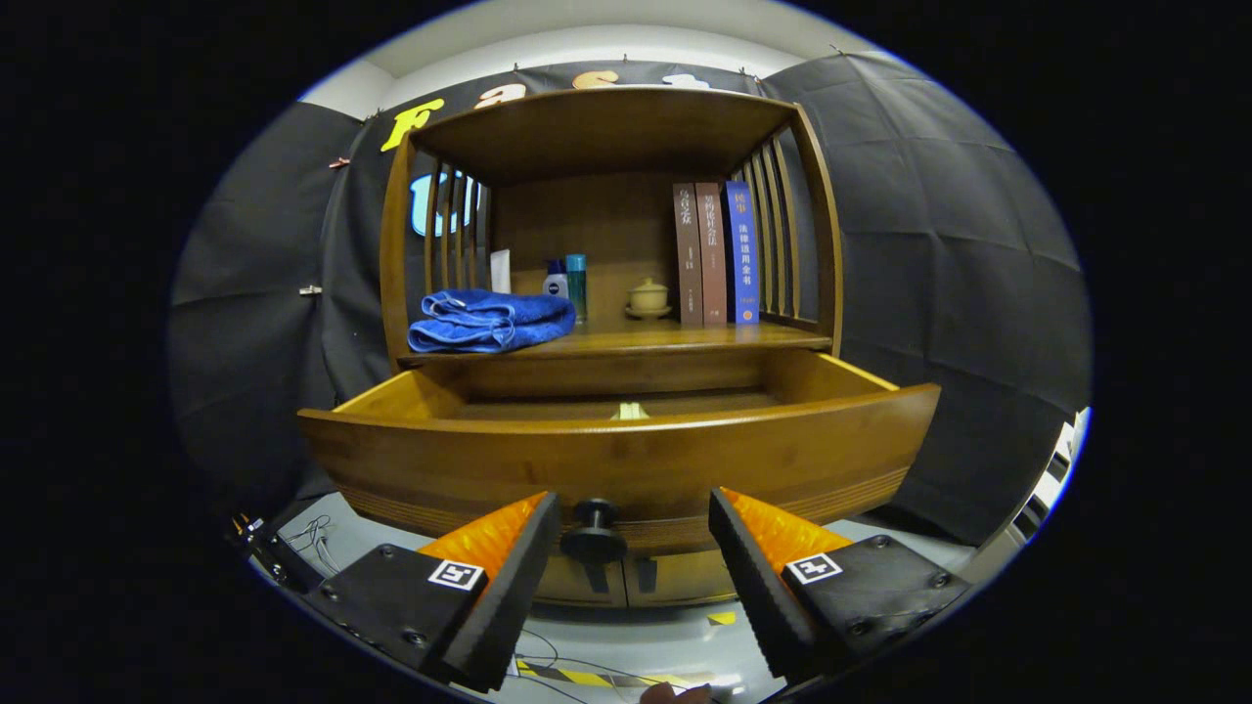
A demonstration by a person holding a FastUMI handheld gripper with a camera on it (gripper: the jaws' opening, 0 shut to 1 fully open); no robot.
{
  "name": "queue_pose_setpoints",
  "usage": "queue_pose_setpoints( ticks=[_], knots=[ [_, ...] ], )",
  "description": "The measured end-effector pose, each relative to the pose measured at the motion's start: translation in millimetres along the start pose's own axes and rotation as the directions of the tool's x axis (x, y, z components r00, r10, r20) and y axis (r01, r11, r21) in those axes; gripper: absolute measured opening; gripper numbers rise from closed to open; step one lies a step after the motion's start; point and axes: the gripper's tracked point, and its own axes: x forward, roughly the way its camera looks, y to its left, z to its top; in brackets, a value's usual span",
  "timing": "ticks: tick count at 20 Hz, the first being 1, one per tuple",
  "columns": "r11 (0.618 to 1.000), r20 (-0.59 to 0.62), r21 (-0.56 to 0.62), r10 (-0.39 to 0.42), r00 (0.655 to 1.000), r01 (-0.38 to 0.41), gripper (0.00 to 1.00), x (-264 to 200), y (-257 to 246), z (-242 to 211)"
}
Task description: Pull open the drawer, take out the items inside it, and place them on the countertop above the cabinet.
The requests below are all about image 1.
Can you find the wooden countertop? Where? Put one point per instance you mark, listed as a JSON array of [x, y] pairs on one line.
[[665, 338]]

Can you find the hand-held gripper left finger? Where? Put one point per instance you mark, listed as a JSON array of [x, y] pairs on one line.
[[514, 587]]

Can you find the brown wooden cabinet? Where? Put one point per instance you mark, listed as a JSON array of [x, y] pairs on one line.
[[606, 127]]

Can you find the pale green figurine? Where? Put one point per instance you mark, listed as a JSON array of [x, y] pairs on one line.
[[630, 412]]

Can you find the clear bottle with blue label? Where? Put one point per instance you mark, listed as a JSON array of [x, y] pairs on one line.
[[556, 284]]

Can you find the white tube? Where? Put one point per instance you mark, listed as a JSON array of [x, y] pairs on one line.
[[501, 274]]

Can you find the yellow black striped tape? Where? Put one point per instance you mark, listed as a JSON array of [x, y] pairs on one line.
[[587, 677]]

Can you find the white panel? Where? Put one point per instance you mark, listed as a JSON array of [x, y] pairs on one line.
[[1056, 469]]

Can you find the teal bottle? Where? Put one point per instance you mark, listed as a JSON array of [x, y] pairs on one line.
[[577, 284]]

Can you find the small yellow tape piece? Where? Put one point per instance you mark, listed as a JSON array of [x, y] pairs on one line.
[[721, 618]]

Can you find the wooden cabinet door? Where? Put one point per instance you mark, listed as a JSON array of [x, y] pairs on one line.
[[572, 589], [685, 582]]

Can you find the wooden drawer with black knob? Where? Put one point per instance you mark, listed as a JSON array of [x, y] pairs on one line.
[[685, 460]]

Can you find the blue book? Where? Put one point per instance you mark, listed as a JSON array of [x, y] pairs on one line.
[[741, 254]]

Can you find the reddish brown book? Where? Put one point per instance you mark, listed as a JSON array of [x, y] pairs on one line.
[[712, 254]]

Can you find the dark brown book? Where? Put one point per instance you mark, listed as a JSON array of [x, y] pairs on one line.
[[688, 254]]

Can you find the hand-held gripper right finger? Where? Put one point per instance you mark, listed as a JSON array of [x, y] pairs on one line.
[[753, 587]]

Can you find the beige lidded teacup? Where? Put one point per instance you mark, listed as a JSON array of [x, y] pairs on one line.
[[648, 296]]

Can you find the folded blue towel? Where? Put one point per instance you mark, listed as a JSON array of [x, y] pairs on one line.
[[489, 323]]

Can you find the black backdrop cloth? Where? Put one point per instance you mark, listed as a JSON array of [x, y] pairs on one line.
[[978, 244]]

